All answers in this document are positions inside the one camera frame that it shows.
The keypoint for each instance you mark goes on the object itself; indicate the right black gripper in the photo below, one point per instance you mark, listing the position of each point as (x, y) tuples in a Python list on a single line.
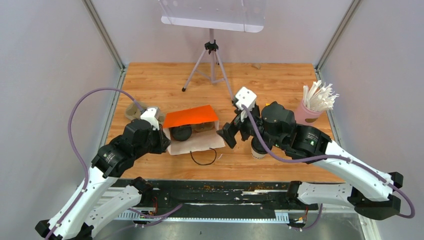
[(230, 129)]

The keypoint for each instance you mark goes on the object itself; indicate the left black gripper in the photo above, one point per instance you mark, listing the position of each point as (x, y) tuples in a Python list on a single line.
[(164, 141)]

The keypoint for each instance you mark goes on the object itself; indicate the black cup lid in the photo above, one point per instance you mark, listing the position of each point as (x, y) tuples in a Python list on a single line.
[(181, 133)]

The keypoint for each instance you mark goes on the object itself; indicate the orange paper bag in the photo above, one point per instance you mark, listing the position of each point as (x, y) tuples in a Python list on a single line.
[(199, 141)]

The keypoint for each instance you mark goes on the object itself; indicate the cardboard cup carrier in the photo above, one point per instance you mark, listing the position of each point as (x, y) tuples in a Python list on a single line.
[(133, 112), (203, 127)]

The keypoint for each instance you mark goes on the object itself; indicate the white paper cup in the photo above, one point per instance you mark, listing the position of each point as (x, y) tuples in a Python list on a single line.
[(257, 149)]

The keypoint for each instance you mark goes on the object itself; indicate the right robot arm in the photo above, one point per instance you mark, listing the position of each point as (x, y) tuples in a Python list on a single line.
[(370, 192)]

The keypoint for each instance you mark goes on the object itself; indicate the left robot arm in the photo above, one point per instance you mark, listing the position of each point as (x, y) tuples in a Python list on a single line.
[(79, 218)]

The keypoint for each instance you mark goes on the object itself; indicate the tripod stand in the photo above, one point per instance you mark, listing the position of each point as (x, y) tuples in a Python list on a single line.
[(211, 48)]

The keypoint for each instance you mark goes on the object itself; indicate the pink straw holder cup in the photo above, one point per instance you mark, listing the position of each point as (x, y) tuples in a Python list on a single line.
[(305, 116)]

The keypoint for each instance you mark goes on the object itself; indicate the white wrapped straws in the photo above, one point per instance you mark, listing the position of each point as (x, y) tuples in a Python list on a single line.
[(319, 97)]

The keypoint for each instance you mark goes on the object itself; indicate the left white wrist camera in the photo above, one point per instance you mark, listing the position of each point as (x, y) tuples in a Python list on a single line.
[(151, 115)]

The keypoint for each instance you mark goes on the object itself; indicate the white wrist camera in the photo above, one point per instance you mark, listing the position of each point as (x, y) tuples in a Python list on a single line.
[(151, 115), (244, 101)]

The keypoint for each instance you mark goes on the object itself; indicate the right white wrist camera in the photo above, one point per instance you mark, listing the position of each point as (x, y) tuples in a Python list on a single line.
[(244, 101)]

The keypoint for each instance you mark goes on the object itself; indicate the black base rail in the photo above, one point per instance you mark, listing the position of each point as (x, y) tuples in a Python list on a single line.
[(221, 199)]

